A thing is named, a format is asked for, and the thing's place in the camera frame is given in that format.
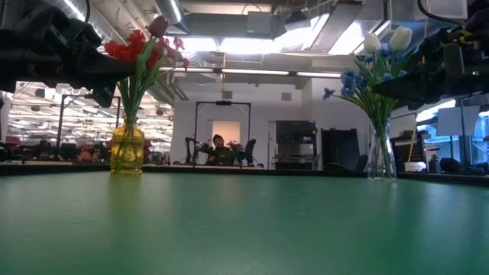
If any white monitor back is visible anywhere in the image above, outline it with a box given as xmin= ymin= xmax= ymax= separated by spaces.
xmin=436 ymin=105 xmax=481 ymax=138

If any black gantry frame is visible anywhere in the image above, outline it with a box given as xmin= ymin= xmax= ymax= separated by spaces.
xmin=193 ymin=100 xmax=252 ymax=166
xmin=57 ymin=93 xmax=122 ymax=161

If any white board panel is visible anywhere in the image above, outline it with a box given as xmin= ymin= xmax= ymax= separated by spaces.
xmin=391 ymin=111 xmax=418 ymax=133

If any clear glass vase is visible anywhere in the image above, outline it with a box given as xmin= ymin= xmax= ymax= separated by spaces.
xmin=367 ymin=118 xmax=398 ymax=181

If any white tulip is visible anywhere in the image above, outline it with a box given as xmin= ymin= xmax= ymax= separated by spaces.
xmin=353 ymin=32 xmax=387 ymax=123
xmin=376 ymin=25 xmax=417 ymax=123

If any yellow hanging strap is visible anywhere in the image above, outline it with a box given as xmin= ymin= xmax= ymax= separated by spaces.
xmin=407 ymin=121 xmax=418 ymax=163

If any black cabinet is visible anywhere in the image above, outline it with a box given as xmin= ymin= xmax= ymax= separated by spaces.
xmin=274 ymin=120 xmax=319 ymax=171

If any person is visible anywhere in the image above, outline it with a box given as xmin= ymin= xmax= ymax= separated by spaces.
xmin=198 ymin=133 xmax=240 ymax=167

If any black panel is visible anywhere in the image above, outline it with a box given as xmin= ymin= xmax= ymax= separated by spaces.
xmin=320 ymin=128 xmax=358 ymax=171

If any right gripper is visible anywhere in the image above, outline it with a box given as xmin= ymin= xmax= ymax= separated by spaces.
xmin=371 ymin=22 xmax=489 ymax=112

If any yellow glass vase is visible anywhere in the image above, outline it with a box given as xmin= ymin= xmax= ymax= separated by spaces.
xmin=109 ymin=117 xmax=146 ymax=176

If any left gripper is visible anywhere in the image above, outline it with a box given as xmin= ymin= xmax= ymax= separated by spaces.
xmin=0 ymin=3 xmax=135 ymax=108

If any white container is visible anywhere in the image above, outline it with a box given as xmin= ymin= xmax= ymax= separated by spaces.
xmin=404 ymin=161 xmax=427 ymax=173

